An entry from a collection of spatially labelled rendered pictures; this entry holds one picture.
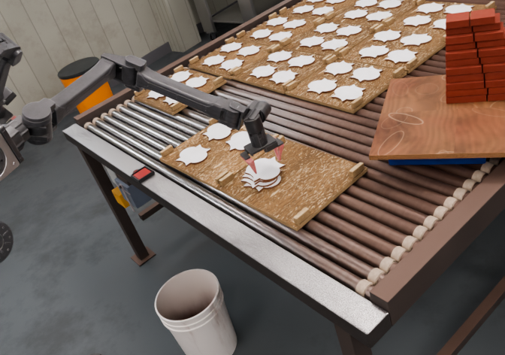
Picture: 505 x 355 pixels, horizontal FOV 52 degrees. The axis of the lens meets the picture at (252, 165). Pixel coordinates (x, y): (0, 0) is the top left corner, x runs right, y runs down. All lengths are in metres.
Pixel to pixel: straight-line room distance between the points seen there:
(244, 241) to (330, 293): 0.37
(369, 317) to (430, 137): 0.63
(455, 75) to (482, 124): 0.19
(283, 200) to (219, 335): 0.90
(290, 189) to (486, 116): 0.66
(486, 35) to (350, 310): 0.94
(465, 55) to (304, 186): 0.66
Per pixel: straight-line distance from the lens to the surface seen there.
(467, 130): 1.74
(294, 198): 1.74
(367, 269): 1.48
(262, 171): 1.85
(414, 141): 1.71
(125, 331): 2.95
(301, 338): 2.55
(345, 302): 1.42
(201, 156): 2.12
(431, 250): 1.47
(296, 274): 1.52
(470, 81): 1.85
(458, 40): 1.81
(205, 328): 2.37
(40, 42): 5.62
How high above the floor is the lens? 1.99
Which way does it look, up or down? 33 degrees down
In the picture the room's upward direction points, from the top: 18 degrees counter-clockwise
